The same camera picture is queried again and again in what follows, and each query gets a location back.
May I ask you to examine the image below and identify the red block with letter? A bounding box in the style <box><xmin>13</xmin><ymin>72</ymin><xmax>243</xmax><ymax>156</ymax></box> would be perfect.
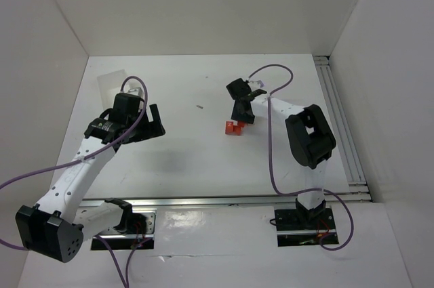
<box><xmin>225</xmin><ymin>121</ymin><xmax>234</xmax><ymax>135</ymax></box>

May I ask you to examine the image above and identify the red wood block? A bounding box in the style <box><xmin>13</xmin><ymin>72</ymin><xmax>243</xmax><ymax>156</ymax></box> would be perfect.
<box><xmin>233</xmin><ymin>123</ymin><xmax>242</xmax><ymax>136</ymax></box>

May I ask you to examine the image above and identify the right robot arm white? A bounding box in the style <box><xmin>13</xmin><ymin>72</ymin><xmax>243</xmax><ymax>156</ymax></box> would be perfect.
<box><xmin>226</xmin><ymin>78</ymin><xmax>336</xmax><ymax>225</ymax></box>

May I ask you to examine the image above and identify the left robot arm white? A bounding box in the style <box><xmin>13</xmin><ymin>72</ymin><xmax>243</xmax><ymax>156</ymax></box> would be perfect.
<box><xmin>15</xmin><ymin>93</ymin><xmax>165</xmax><ymax>263</ymax></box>

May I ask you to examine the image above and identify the white perforated plastic box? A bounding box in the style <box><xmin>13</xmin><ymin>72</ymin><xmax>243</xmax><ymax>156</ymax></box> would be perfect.
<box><xmin>96</xmin><ymin>69</ymin><xmax>127</xmax><ymax>110</ymax></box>

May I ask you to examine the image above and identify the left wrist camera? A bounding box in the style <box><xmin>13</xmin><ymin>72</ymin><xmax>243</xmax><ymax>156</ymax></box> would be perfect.
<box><xmin>127</xmin><ymin>87</ymin><xmax>144</xmax><ymax>98</ymax></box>

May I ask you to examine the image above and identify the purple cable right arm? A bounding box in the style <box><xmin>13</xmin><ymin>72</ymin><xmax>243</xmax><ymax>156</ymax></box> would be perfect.
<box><xmin>247</xmin><ymin>64</ymin><xmax>354</xmax><ymax>251</ymax></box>

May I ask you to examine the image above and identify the aluminium rail front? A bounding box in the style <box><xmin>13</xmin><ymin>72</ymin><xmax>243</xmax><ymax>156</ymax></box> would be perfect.
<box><xmin>80</xmin><ymin>191</ymin><xmax>372</xmax><ymax>208</ymax></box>

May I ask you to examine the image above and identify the aluminium rail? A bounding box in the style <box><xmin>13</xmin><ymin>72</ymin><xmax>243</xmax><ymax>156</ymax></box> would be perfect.
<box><xmin>313</xmin><ymin>56</ymin><xmax>367</xmax><ymax>186</ymax></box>
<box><xmin>80</xmin><ymin>191</ymin><xmax>372</xmax><ymax>208</ymax></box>

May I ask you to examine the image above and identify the aluminium rail right side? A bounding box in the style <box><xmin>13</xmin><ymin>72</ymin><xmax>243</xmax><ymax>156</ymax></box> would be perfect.
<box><xmin>313</xmin><ymin>56</ymin><xmax>367</xmax><ymax>186</ymax></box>

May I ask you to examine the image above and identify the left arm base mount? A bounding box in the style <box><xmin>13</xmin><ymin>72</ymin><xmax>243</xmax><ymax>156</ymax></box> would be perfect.
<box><xmin>99</xmin><ymin>209</ymin><xmax>156</xmax><ymax>251</ymax></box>

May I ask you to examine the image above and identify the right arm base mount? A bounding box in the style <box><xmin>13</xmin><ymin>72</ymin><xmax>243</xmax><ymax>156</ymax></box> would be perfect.
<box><xmin>269</xmin><ymin>208</ymin><xmax>339</xmax><ymax>247</ymax></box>

